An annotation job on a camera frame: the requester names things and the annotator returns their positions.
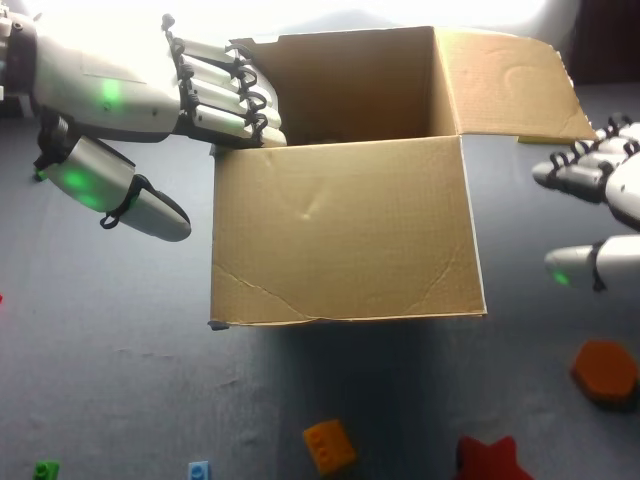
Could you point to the orange hexagon block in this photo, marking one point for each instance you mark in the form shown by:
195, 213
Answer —
605, 372

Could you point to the green studded toy brick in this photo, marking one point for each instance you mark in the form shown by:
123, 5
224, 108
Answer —
46, 471
37, 176

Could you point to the yellow studded toy brick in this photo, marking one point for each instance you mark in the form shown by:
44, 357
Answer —
329, 447

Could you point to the brown cardboard box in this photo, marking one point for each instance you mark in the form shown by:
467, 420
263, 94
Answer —
350, 225

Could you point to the blue studded toy brick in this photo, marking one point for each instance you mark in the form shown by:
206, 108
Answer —
199, 472

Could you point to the red star block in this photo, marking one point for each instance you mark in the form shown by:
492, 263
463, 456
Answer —
489, 462

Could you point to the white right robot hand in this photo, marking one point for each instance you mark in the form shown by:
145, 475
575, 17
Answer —
625, 190

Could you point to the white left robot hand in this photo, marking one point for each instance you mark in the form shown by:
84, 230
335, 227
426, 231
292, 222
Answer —
110, 90

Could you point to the grey table cloth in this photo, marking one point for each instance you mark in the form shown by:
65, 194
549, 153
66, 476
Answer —
125, 350

